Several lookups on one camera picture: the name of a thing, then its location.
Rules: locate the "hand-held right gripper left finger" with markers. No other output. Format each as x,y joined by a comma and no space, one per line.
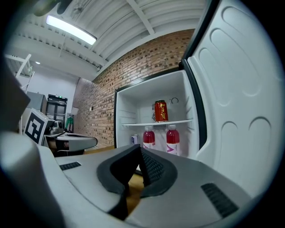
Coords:
93,169

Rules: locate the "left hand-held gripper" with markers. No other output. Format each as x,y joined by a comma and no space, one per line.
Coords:
35,127

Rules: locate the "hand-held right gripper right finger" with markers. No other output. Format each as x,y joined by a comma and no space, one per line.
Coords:
189,200

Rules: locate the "black mini fridge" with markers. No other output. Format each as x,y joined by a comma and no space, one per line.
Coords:
233,89

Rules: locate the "green hanging items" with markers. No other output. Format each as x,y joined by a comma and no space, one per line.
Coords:
70,123

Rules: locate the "black glass-door cabinet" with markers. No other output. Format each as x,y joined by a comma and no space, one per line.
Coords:
56,111

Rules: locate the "small blue white can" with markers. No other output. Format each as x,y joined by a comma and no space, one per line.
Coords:
134,139

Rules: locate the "grey metal cabinet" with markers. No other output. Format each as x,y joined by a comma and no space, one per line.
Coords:
36,101

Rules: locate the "pink drink bottle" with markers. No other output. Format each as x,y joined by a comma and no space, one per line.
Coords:
149,138
172,140

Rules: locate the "red drink can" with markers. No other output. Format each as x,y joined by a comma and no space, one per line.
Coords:
161,111

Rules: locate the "white shelving rack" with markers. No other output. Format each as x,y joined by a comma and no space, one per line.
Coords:
22,66

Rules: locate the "long ceiling light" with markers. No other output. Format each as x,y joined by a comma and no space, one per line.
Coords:
71,29

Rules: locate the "white wall box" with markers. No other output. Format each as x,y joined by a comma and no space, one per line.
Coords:
75,111

